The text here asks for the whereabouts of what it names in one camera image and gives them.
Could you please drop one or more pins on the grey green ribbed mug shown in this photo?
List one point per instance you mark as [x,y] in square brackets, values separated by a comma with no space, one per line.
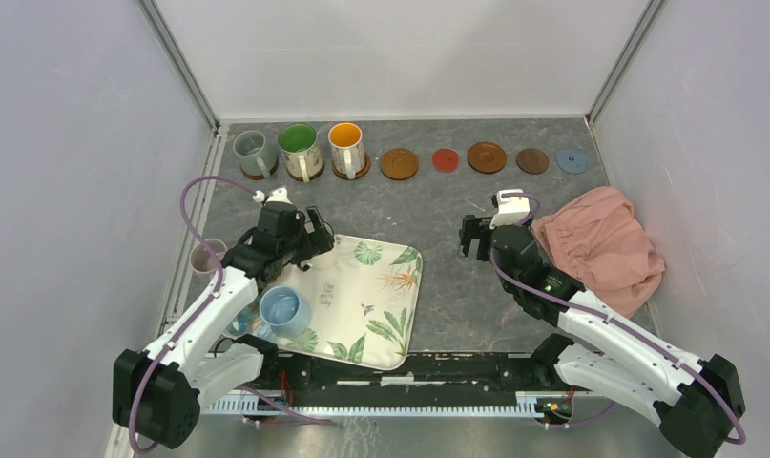
[254,153]

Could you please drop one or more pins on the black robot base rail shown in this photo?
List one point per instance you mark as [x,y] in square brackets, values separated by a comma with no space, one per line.
[422,380]

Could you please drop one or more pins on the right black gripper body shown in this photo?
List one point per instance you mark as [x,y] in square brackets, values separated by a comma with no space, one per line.
[526,230]

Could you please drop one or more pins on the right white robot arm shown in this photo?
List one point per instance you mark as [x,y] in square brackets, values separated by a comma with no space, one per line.
[696,404]

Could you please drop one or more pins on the brown wooden coaster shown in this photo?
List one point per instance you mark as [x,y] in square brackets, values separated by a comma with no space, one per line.
[360,174]
[486,157]
[399,164]
[310,178]
[260,176]

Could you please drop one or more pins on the dark walnut coaster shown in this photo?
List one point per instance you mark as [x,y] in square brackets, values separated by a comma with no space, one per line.
[532,161]

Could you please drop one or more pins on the pink drawstring cloth bag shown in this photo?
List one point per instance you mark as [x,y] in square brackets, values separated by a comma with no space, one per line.
[597,240]

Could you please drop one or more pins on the pink ribbed mug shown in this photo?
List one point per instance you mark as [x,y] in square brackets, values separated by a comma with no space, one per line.
[205,258]

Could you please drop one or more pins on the light blue mug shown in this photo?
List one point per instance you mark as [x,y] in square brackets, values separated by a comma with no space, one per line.
[286,311]

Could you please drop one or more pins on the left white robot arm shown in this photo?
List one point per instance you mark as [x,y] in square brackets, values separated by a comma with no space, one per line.
[160,391]

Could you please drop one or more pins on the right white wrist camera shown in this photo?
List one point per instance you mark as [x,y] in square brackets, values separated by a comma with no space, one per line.
[512,207]

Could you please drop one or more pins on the leaf patterned serving tray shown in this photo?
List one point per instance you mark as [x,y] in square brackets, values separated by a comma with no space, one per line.
[363,296]

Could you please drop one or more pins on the white mug green inside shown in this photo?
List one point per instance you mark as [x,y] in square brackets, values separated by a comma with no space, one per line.
[301,150]

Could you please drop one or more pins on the white mug orange inside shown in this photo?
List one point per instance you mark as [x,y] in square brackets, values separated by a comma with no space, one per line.
[347,148]

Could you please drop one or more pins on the blue round coaster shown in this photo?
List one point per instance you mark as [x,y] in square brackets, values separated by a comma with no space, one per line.
[572,161]

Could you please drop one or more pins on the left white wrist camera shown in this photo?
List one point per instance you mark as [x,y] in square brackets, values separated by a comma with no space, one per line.
[279,194]

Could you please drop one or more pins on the red round coaster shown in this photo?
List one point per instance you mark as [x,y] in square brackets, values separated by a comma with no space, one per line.
[445,160]

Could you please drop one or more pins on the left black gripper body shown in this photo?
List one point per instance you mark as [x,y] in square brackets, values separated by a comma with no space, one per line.
[297,249]

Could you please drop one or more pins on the orange inside blue handle mug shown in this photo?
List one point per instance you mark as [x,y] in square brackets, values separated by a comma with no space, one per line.
[248,321]

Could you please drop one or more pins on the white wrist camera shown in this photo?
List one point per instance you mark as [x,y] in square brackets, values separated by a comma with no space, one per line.
[512,207]
[279,194]

